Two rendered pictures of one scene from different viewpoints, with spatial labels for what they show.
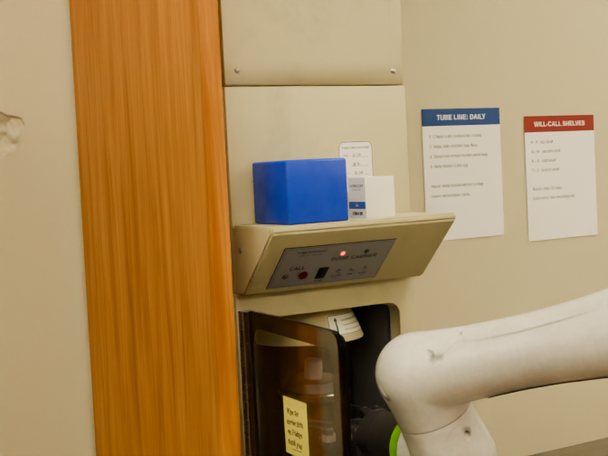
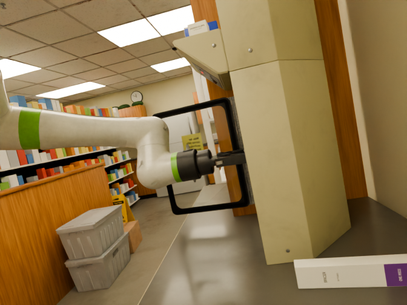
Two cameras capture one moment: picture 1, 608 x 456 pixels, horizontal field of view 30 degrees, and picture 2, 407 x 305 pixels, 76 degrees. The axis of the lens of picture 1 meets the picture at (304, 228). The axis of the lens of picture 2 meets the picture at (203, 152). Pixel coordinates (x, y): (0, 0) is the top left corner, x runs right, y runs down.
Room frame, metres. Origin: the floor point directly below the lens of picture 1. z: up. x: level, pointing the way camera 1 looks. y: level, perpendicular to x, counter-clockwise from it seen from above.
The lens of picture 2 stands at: (2.11, -0.70, 1.29)
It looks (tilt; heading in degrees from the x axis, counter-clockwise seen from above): 5 degrees down; 130
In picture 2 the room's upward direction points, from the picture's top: 12 degrees counter-clockwise
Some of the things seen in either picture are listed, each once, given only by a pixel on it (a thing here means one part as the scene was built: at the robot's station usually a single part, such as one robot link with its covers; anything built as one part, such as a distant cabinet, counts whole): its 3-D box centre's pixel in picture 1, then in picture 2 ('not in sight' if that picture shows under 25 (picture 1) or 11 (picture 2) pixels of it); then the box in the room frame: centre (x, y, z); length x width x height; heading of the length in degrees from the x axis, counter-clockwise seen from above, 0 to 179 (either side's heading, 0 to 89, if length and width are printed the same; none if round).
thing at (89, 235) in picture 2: not in sight; (95, 230); (-0.57, 0.53, 0.49); 0.60 x 0.42 x 0.33; 121
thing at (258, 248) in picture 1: (347, 252); (208, 69); (1.67, -0.06, 1.46); 0.32 x 0.12 x 0.10; 121
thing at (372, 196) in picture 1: (371, 196); (200, 36); (1.69, -0.10, 1.54); 0.05 x 0.05 x 0.06; 28
